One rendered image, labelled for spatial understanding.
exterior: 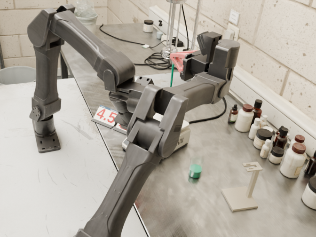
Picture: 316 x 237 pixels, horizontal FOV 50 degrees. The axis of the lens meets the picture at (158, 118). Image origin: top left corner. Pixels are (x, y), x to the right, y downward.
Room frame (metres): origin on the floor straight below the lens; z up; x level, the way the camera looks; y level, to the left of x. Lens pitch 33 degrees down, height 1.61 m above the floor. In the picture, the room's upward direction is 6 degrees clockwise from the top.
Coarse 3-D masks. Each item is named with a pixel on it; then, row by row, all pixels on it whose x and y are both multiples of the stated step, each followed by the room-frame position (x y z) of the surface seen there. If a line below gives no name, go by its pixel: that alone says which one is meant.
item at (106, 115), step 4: (100, 108) 1.08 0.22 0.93; (100, 112) 1.06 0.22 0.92; (104, 112) 1.06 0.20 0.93; (108, 112) 1.06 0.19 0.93; (112, 112) 1.06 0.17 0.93; (96, 116) 1.05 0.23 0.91; (100, 116) 1.05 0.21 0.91; (104, 116) 1.05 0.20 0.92; (108, 116) 1.05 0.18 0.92; (112, 116) 1.04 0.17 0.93; (104, 120) 1.04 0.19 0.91; (108, 120) 1.03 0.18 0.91; (112, 120) 1.03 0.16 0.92
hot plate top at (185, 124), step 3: (156, 114) 0.99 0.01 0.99; (159, 114) 0.99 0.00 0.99; (153, 117) 0.97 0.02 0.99; (156, 117) 0.97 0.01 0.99; (159, 117) 0.97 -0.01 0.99; (159, 120) 0.95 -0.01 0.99; (183, 120) 0.97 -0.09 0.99; (183, 123) 0.95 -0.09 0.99; (186, 123) 0.95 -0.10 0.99; (183, 126) 0.93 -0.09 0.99; (186, 126) 0.94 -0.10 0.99
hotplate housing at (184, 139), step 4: (188, 128) 0.95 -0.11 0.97; (184, 132) 0.93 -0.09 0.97; (188, 132) 0.94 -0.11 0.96; (180, 136) 0.91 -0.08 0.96; (184, 136) 0.93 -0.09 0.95; (188, 136) 0.94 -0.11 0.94; (124, 140) 0.90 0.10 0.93; (180, 140) 0.91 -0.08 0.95; (184, 140) 0.93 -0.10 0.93; (188, 140) 0.94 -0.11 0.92; (124, 144) 0.89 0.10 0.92; (180, 144) 0.91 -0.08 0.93; (184, 144) 0.93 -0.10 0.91; (124, 148) 0.89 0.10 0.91; (176, 148) 0.90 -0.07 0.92; (180, 148) 0.92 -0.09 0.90
